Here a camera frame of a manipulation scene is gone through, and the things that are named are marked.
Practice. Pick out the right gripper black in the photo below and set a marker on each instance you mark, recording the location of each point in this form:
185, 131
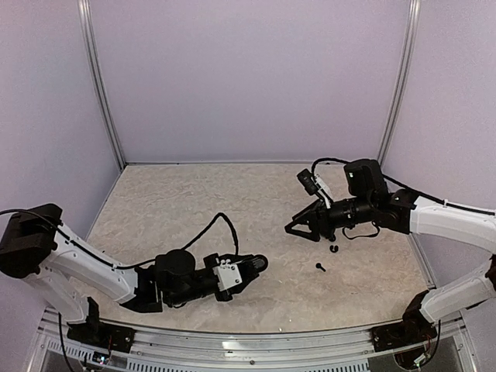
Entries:
318, 212

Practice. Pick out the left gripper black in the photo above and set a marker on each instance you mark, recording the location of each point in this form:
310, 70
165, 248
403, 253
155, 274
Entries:
214, 258

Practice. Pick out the black earbud charging case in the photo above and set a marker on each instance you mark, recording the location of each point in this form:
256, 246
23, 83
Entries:
259, 262

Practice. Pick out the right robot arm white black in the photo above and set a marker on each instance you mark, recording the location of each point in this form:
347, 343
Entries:
406, 211

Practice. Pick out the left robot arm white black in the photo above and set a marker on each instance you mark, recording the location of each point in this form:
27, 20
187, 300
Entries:
38, 248

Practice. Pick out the black earbud with stem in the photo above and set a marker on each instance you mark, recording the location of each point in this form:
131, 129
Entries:
320, 267

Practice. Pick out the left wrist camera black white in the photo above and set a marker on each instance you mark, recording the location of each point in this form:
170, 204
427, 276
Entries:
227, 273

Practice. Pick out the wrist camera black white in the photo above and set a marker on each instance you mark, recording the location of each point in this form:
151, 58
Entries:
227, 273
314, 185

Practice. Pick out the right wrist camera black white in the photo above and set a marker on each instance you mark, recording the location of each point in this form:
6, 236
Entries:
314, 185

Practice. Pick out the front aluminium rail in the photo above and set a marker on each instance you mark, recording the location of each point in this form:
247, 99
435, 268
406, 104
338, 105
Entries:
164, 349

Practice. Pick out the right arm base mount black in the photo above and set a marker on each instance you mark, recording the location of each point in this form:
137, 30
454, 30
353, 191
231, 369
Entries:
401, 334

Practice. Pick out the right wrist camera cable black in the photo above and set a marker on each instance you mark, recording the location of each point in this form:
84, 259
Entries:
443, 202

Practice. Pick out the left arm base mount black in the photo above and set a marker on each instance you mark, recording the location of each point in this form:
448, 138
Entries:
106, 336

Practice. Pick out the right aluminium frame post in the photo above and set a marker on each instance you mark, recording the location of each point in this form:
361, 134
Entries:
401, 81

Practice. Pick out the aluminium frame post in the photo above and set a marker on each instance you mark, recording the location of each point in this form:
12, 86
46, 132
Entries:
88, 33
401, 81

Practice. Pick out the left aluminium frame post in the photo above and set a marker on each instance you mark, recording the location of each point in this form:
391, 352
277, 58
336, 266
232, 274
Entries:
88, 33

